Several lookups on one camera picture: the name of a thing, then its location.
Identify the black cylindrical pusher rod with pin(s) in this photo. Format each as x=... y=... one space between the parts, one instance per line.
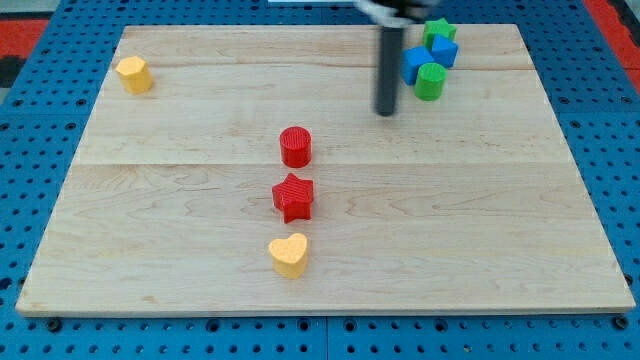
x=388 y=70

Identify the green cylinder block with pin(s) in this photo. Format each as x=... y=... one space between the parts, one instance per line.
x=430 y=81

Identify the wooden board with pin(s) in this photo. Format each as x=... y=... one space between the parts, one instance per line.
x=468 y=205

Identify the red cylinder block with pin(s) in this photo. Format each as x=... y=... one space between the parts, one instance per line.
x=295 y=146

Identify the yellow hexagon block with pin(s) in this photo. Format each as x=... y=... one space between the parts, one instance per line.
x=134 y=75

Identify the yellow heart block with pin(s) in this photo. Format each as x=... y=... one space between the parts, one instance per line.
x=289 y=255

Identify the red star block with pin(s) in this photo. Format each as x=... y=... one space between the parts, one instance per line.
x=294 y=197

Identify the blue triangle block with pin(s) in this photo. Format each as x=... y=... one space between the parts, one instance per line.
x=444 y=51

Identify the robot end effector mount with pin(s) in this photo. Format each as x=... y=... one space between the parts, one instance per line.
x=396 y=13

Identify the green star block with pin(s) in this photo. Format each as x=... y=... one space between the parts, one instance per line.
x=440 y=27

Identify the blue cube block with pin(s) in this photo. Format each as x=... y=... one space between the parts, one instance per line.
x=411 y=60

